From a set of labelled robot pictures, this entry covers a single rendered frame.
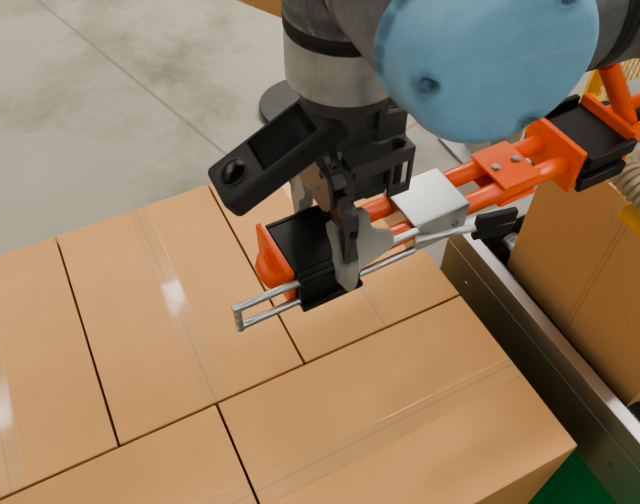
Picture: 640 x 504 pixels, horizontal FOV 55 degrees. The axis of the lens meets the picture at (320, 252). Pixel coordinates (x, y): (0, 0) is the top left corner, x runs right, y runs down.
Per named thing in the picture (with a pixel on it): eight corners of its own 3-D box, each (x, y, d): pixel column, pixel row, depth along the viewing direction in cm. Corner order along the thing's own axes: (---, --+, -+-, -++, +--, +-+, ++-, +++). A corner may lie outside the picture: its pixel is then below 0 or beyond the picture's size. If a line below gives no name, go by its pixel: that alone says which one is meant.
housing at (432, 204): (429, 193, 71) (435, 164, 67) (465, 233, 67) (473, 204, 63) (378, 215, 68) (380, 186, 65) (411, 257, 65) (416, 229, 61)
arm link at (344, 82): (318, 72, 39) (257, 1, 44) (319, 132, 43) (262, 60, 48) (437, 35, 41) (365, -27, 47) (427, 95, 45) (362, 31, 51)
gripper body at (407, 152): (410, 197, 55) (428, 85, 46) (325, 231, 52) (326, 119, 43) (367, 146, 59) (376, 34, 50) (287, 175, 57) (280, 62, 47)
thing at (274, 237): (328, 226, 67) (328, 194, 63) (363, 274, 63) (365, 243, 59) (258, 254, 65) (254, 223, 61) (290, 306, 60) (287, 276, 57)
